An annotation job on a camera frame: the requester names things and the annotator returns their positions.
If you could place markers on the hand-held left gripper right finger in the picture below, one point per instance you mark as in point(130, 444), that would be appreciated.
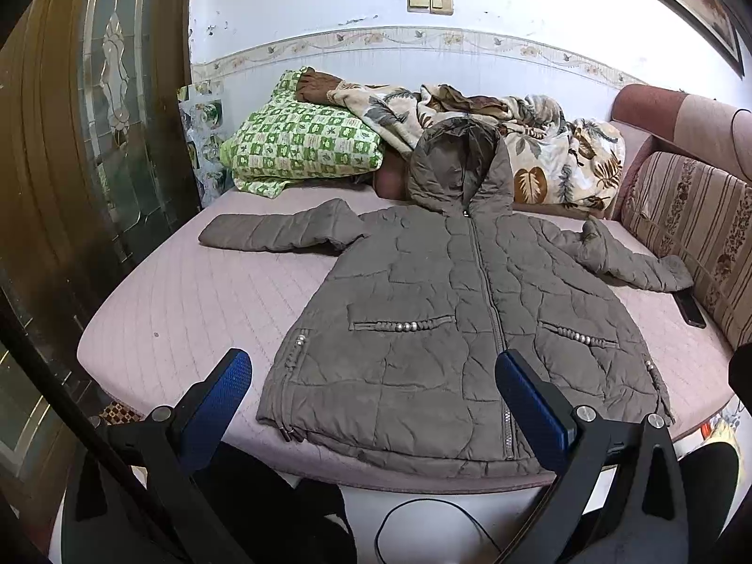
point(531, 408)

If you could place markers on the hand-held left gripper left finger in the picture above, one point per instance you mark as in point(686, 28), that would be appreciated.
point(226, 402)

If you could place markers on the grey-brown hooded puffer jacket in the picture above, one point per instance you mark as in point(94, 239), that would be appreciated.
point(446, 329)

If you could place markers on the pink quilted bed mattress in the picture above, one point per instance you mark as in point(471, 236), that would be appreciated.
point(194, 305)

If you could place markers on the person's dark trouser leg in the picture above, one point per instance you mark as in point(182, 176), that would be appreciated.
point(276, 511)

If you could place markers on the black phone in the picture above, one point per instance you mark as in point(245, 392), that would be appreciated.
point(688, 307)

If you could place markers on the striped floral sofa cushion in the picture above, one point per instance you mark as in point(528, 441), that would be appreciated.
point(699, 229)

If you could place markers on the leaf print fleece blanket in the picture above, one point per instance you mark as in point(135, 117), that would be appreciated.
point(546, 147)

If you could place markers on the green floral plastic sheet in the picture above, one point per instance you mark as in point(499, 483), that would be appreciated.
point(202, 135)

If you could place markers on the green checkered pillow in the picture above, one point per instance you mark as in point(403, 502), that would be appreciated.
point(294, 138)

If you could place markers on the wooden stained glass door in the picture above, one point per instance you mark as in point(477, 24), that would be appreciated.
point(100, 147)

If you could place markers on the brown cloth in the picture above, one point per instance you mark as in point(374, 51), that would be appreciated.
point(317, 87)

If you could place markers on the pink upholstered sofa frame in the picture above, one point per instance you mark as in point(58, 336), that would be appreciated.
point(670, 111)

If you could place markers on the beige wall switch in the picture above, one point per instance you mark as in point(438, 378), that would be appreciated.
point(419, 3)
point(442, 4)

